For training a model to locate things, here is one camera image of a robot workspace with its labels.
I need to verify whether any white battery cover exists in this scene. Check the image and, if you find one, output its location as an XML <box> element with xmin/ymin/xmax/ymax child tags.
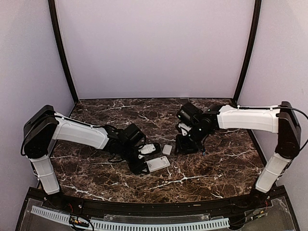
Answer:
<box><xmin>162</xmin><ymin>144</ymin><xmax>173</xmax><ymax>155</ymax></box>

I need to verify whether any white remote control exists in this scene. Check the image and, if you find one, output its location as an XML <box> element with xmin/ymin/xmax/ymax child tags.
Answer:
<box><xmin>145</xmin><ymin>156</ymin><xmax>170</xmax><ymax>173</ymax></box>

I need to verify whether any white slotted cable duct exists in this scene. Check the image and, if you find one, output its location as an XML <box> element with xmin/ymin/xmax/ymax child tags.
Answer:
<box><xmin>31</xmin><ymin>206</ymin><xmax>230</xmax><ymax>231</ymax></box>

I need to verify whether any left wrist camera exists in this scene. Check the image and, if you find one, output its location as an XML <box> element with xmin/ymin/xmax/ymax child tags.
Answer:
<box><xmin>138</xmin><ymin>143</ymin><xmax>161</xmax><ymax>156</ymax></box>

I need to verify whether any black front rail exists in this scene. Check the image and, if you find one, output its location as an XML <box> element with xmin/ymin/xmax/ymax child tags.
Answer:
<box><xmin>26</xmin><ymin>186</ymin><xmax>286</xmax><ymax>217</ymax></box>

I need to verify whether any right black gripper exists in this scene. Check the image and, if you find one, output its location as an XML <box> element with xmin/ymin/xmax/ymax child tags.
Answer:
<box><xmin>174</xmin><ymin>123</ymin><xmax>210</xmax><ymax>155</ymax></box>

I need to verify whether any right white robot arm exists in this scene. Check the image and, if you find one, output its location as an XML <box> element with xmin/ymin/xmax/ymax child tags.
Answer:
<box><xmin>176</xmin><ymin>101</ymin><xmax>305</xmax><ymax>209</ymax></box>

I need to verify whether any right black frame post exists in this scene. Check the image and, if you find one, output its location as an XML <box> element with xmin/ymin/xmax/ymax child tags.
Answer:
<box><xmin>233</xmin><ymin>0</ymin><xmax>262</xmax><ymax>103</ymax></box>

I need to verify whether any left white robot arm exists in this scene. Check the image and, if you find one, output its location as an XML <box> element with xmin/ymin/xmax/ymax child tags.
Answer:
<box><xmin>21</xmin><ymin>105</ymin><xmax>150</xmax><ymax>210</ymax></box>

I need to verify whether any left black frame post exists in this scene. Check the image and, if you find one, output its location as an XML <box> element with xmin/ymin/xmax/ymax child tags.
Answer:
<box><xmin>48</xmin><ymin>0</ymin><xmax>79</xmax><ymax>104</ymax></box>

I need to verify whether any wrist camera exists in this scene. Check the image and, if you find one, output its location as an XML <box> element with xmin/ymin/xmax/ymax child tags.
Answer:
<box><xmin>176</xmin><ymin>122</ymin><xmax>192</xmax><ymax>136</ymax></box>
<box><xmin>138</xmin><ymin>143</ymin><xmax>161</xmax><ymax>156</ymax></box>

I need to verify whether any black frame post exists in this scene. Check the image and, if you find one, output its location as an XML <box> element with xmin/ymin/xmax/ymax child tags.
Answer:
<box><xmin>48</xmin><ymin>0</ymin><xmax>79</xmax><ymax>104</ymax></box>
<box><xmin>233</xmin><ymin>0</ymin><xmax>262</xmax><ymax>103</ymax></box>

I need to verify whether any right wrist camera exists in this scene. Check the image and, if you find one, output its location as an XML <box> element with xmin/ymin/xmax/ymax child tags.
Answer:
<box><xmin>176</xmin><ymin>122</ymin><xmax>192</xmax><ymax>136</ymax></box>

